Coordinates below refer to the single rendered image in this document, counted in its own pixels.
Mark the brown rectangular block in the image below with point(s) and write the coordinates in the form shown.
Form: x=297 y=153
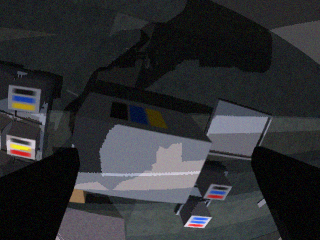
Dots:
x=78 y=196

